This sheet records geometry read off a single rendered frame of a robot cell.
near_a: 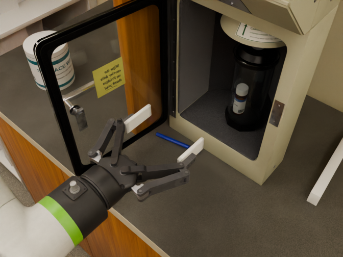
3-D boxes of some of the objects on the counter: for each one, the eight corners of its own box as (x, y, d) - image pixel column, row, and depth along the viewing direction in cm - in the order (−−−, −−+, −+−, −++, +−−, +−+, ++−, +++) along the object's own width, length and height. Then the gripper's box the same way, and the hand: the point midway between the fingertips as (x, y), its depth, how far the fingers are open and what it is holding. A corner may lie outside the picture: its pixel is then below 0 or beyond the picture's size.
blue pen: (157, 133, 110) (157, 131, 109) (200, 151, 105) (200, 149, 105) (155, 136, 109) (155, 133, 108) (198, 154, 105) (199, 151, 104)
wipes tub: (58, 61, 133) (48, 25, 122) (82, 77, 127) (74, 40, 116) (27, 80, 126) (14, 42, 115) (51, 97, 120) (39, 59, 109)
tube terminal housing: (218, 84, 125) (258, -239, 68) (307, 132, 110) (452, -227, 53) (168, 126, 112) (166, -228, 55) (261, 186, 98) (388, -209, 41)
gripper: (144, 229, 55) (229, 145, 66) (41, 143, 66) (129, 83, 77) (146, 251, 60) (224, 170, 71) (51, 169, 71) (131, 109, 82)
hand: (171, 128), depth 73 cm, fingers open, 13 cm apart
